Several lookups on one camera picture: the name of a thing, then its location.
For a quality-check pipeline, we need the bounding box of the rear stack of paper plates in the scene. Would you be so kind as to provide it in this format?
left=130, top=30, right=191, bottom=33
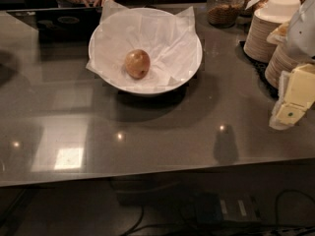
left=243, top=0, right=300, bottom=63

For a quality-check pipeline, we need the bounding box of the stack of paper plates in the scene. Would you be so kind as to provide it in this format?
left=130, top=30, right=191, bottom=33
left=243, top=0, right=300, bottom=63
left=265, top=44, right=300, bottom=89

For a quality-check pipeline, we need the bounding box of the white bowl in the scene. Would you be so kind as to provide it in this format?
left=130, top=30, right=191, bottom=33
left=88, top=7, right=204, bottom=96

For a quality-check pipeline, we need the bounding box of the glass jar with cereal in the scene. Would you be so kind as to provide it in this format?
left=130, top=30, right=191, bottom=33
left=206, top=0, right=245, bottom=28

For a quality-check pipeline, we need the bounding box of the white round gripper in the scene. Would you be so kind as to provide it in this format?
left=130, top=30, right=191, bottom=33
left=267, top=0, right=315, bottom=130

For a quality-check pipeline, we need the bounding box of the front stack of paper plates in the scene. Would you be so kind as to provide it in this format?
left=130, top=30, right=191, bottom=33
left=265, top=44, right=300, bottom=89

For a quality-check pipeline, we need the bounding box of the black cable on floor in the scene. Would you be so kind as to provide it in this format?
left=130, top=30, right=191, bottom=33
left=117, top=189, right=315, bottom=236

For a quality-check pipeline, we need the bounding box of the black power box under table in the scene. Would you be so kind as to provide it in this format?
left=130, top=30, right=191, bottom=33
left=194, top=193, right=261, bottom=226

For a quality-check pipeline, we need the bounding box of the white paper liner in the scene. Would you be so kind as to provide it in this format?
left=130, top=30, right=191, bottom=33
left=85, top=0, right=199, bottom=89

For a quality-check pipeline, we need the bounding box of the black tray under plates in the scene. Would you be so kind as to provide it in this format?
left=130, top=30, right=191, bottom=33
left=239, top=41, right=279, bottom=100

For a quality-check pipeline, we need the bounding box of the red yellow apple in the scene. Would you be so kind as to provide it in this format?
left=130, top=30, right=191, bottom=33
left=124, top=49, right=151, bottom=80

